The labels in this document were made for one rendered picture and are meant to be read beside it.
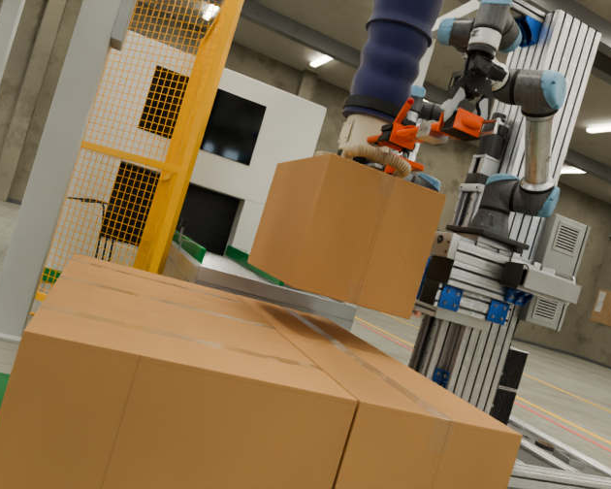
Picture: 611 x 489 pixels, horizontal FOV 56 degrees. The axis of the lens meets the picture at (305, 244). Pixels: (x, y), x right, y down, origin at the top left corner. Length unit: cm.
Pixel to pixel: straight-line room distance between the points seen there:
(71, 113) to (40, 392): 206
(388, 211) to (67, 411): 107
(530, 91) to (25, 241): 222
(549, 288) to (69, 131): 218
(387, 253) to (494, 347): 96
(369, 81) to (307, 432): 125
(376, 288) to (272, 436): 76
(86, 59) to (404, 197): 177
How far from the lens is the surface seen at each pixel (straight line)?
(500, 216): 224
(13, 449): 107
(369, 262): 172
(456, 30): 174
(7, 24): 527
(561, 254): 266
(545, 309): 264
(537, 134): 209
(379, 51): 204
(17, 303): 299
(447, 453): 127
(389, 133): 179
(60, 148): 293
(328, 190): 165
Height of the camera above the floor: 79
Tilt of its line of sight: level
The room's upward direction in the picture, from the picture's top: 17 degrees clockwise
